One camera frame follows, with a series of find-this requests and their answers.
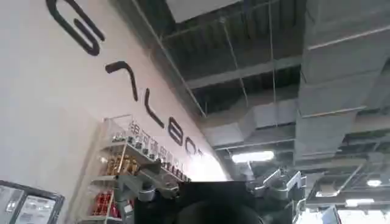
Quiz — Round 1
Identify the large grey air duct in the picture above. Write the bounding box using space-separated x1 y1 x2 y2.
200 0 390 162

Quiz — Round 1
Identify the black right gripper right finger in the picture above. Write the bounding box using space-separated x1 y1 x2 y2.
249 169 307 201

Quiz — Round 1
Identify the long ceiling light panel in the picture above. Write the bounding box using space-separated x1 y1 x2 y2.
230 150 275 164

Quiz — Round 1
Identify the rectangular ceiling light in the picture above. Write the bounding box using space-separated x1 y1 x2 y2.
345 198 375 208

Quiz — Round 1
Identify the black framed glass cabinet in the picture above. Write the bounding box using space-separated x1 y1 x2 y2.
0 179 65 224

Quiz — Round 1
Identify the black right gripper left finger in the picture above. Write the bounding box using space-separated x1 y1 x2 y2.
114 160 180 214

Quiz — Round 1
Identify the black wall lettering sign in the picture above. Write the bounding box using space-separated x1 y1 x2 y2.
45 0 204 159

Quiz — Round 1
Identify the white shelf with goods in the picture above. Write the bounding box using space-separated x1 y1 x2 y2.
75 114 192 224

